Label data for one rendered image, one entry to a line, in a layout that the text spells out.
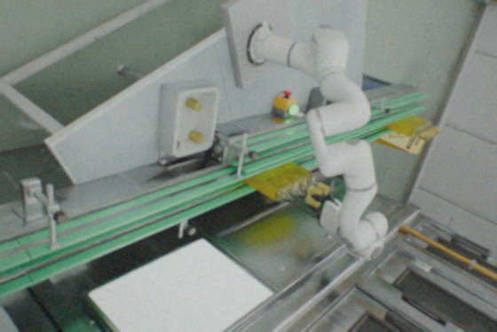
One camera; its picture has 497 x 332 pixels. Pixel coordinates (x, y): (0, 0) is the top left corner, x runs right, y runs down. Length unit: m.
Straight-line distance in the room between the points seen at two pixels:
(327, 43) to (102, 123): 0.69
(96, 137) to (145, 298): 0.48
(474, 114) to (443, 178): 1.18
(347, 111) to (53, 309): 0.92
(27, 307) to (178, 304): 0.38
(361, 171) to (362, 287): 0.46
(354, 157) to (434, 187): 6.59
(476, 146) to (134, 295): 6.57
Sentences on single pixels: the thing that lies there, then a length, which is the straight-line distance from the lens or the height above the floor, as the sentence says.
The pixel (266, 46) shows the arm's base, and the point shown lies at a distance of 1.48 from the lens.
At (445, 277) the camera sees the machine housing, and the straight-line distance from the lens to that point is 1.68.
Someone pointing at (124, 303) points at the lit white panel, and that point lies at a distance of 1.18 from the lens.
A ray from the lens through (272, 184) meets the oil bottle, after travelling 1.46.
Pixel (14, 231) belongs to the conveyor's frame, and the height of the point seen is 0.88.
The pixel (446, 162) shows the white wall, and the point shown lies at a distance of 7.48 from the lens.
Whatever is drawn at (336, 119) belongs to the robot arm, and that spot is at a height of 1.27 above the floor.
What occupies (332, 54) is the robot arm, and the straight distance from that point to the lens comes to 1.25.
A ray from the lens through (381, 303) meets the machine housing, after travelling 1.43.
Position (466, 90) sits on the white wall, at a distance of 7.22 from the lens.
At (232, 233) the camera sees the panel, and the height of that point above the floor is 1.03.
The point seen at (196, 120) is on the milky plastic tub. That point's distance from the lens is 1.45.
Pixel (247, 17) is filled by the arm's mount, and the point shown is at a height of 0.78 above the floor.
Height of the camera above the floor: 1.75
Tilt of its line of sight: 33 degrees down
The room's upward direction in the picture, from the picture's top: 119 degrees clockwise
